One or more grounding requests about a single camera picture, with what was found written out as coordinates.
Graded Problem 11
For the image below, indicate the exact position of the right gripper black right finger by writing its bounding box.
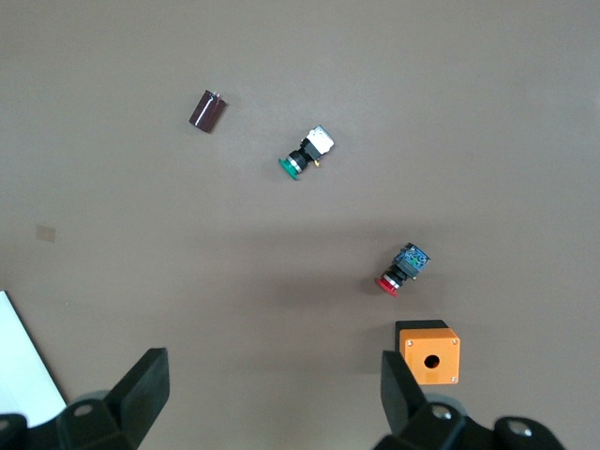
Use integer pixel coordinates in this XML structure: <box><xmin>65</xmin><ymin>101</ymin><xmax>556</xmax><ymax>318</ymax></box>
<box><xmin>372</xmin><ymin>350</ymin><xmax>568</xmax><ymax>450</ymax></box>

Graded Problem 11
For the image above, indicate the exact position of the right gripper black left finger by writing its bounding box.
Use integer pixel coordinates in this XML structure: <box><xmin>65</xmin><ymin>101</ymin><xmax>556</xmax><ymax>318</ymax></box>
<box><xmin>0</xmin><ymin>347</ymin><xmax>171</xmax><ymax>450</ymax></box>

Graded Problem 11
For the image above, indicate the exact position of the white drawer cabinet shell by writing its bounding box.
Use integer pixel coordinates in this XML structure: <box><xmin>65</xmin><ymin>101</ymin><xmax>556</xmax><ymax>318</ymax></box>
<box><xmin>0</xmin><ymin>289</ymin><xmax>68</xmax><ymax>428</ymax></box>

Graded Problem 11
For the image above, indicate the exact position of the dark maroon cylindrical capacitor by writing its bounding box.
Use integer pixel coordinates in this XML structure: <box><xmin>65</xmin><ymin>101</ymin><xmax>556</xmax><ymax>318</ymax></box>
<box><xmin>188</xmin><ymin>89</ymin><xmax>230</xmax><ymax>134</ymax></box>

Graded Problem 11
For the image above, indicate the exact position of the orange button enclosure box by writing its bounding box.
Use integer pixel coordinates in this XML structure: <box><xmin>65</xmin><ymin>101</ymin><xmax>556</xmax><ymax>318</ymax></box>
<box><xmin>394</xmin><ymin>319</ymin><xmax>461</xmax><ymax>386</ymax></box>

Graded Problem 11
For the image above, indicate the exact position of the red push button switch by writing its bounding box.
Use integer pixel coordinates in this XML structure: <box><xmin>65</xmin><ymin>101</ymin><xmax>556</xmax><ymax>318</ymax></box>
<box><xmin>374</xmin><ymin>241</ymin><xmax>432</xmax><ymax>298</ymax></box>

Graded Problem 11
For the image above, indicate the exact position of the green push button switch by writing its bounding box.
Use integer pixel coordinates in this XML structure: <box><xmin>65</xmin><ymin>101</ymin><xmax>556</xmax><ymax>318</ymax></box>
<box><xmin>277</xmin><ymin>124</ymin><xmax>336</xmax><ymax>181</ymax></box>

